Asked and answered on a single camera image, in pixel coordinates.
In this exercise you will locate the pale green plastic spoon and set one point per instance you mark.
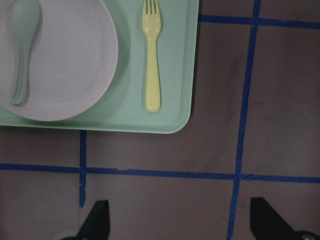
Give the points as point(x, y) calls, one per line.
point(24, 17)

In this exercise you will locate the cream round plate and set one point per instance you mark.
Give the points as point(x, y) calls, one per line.
point(72, 62)

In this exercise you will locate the yellow plastic fork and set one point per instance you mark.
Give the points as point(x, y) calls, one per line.
point(151, 26)

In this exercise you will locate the green plastic tray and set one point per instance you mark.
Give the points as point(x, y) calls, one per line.
point(122, 107)

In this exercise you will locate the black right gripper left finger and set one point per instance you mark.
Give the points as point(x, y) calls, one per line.
point(97, 224)

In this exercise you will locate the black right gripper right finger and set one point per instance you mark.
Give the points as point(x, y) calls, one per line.
point(267, 224)

